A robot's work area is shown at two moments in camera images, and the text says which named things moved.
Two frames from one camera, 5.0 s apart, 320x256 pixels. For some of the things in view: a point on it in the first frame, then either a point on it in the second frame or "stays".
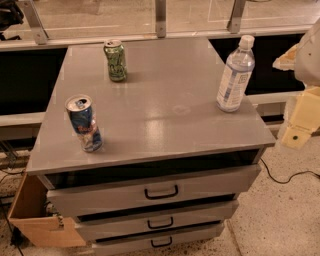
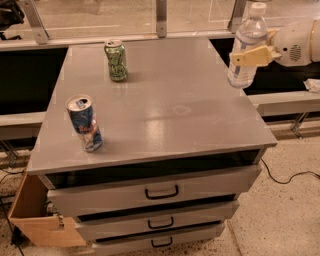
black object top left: [10, 14] stays
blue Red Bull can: [81, 115] stays
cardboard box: [30, 216] stays
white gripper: [308, 61] -> [292, 43]
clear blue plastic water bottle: [236, 75] -> [251, 34]
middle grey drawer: [177, 219] stays
